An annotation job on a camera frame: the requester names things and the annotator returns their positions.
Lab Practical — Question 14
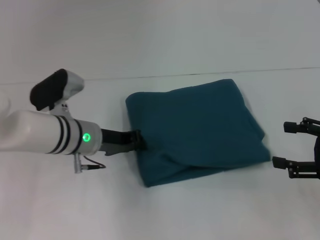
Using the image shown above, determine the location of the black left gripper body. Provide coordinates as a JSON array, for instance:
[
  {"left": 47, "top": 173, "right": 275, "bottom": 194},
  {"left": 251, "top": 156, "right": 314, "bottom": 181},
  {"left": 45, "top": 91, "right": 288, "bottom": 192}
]
[{"left": 99, "top": 127, "right": 138, "bottom": 157}]

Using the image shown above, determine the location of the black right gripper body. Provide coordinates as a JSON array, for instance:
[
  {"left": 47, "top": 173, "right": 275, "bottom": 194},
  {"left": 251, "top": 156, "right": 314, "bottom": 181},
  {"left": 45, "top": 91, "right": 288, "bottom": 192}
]
[{"left": 312, "top": 134, "right": 320, "bottom": 164}]

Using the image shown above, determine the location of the teal FREE print T-shirt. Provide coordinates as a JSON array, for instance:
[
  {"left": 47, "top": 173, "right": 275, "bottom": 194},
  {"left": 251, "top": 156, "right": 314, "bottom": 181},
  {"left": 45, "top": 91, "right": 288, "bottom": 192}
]
[{"left": 124, "top": 78, "right": 273, "bottom": 189}]

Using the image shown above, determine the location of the left arm gripper cable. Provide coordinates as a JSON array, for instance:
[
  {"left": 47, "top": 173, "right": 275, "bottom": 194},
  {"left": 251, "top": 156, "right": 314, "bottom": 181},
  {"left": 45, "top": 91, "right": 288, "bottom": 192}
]
[{"left": 73, "top": 153, "right": 107, "bottom": 174}]

